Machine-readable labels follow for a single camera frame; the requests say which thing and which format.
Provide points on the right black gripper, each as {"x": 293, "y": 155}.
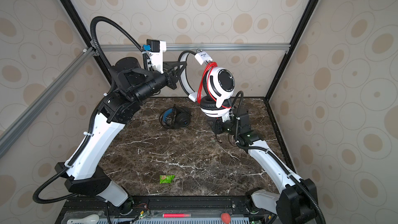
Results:
{"x": 218, "y": 124}

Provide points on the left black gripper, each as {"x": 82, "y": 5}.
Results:
{"x": 175, "y": 74}

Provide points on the black blue headphones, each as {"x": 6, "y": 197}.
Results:
{"x": 175, "y": 117}

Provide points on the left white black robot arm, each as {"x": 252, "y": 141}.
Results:
{"x": 113, "y": 112}

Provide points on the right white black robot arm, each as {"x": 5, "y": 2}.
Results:
{"x": 296, "y": 201}

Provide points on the green snack packet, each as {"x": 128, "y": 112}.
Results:
{"x": 166, "y": 179}

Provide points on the red round object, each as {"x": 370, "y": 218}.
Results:
{"x": 225, "y": 218}

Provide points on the pink marker pen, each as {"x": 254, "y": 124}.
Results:
{"x": 176, "y": 215}

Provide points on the white plastic object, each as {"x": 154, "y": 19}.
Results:
{"x": 91, "y": 219}

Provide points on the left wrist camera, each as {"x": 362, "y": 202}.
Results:
{"x": 154, "y": 50}

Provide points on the back aluminium rail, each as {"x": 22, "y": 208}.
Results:
{"x": 204, "y": 47}

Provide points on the aluminium rail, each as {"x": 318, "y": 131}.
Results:
{"x": 18, "y": 127}
{"x": 204, "y": 47}

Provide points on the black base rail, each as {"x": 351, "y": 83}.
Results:
{"x": 150, "y": 210}

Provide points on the left aluminium rail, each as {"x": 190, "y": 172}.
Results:
{"x": 18, "y": 127}

